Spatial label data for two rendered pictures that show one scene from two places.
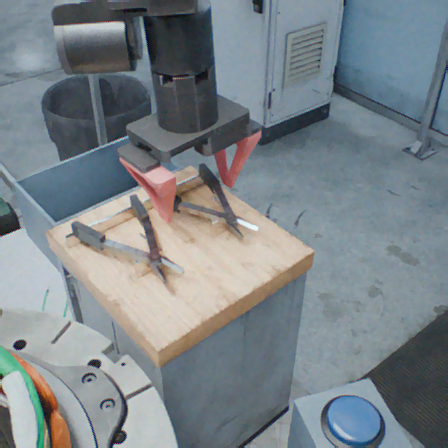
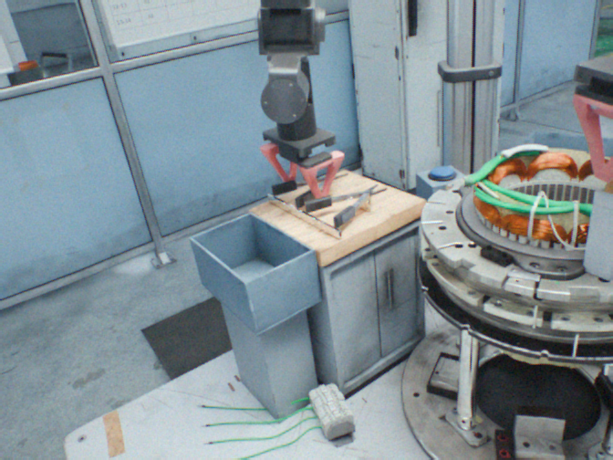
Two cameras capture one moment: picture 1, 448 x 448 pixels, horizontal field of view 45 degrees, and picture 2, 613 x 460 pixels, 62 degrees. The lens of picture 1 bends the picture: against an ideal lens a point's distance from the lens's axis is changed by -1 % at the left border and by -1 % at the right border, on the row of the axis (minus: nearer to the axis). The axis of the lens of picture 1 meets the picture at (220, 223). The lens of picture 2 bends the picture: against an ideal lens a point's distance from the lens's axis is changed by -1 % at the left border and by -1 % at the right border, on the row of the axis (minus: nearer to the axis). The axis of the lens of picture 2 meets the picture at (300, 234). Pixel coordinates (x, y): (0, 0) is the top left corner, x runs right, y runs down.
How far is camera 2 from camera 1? 0.84 m
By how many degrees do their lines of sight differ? 66
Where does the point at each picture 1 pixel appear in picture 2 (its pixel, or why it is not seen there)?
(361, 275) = (95, 412)
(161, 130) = (310, 138)
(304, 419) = (442, 184)
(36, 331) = (438, 209)
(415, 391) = not seen: hidden behind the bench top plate
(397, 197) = (16, 368)
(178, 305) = (391, 198)
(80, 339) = (440, 196)
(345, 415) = (441, 171)
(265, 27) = not seen: outside the picture
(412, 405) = not seen: hidden behind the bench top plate
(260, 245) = (340, 182)
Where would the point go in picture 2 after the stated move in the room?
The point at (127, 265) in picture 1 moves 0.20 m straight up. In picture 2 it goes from (358, 216) to (347, 77)
